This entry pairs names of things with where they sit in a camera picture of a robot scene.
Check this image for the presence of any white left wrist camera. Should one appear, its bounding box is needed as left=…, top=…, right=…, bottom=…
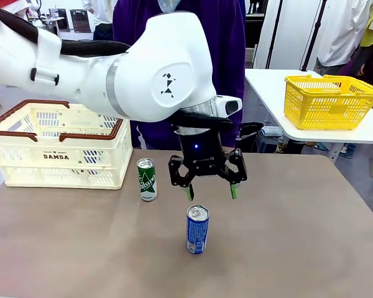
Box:
left=216, top=95, right=243, bottom=119

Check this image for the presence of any black cable sleeve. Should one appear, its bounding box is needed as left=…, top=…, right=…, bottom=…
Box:
left=0, top=5, right=132, bottom=58

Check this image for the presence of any black tripod pole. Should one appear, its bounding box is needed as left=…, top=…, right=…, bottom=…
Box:
left=265, top=0, right=284, bottom=70
left=300, top=0, right=328, bottom=72

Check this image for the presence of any black shelf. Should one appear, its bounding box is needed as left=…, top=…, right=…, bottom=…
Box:
left=244, top=0, right=265, bottom=68

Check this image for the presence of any person in white shirt dark trousers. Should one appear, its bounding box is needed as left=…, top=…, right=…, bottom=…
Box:
left=81, top=0, right=116, bottom=42

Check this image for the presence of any person in purple jacket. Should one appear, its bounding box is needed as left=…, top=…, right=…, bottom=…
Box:
left=113, top=0, right=247, bottom=150

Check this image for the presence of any white side table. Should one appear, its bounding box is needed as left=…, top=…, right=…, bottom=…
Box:
left=244, top=68, right=373, bottom=163

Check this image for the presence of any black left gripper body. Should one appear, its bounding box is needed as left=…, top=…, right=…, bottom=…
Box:
left=176, top=124, right=230, bottom=178

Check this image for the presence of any yellow plastic basket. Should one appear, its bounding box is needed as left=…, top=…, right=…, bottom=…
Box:
left=283, top=74, right=373, bottom=130

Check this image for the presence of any blue drink can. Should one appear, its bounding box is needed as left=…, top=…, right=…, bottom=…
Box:
left=186, top=203, right=211, bottom=256

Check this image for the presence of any green drink can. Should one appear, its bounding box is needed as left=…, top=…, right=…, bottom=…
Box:
left=136, top=158, right=159, bottom=202

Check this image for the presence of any cream basket with brown rim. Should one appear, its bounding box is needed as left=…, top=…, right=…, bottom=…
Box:
left=0, top=99, right=134, bottom=191

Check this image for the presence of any black camera cable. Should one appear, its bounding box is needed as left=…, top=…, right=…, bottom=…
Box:
left=169, top=111, right=265, bottom=150

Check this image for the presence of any person in white lab shirt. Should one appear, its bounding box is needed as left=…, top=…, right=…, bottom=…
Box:
left=313, top=0, right=373, bottom=77

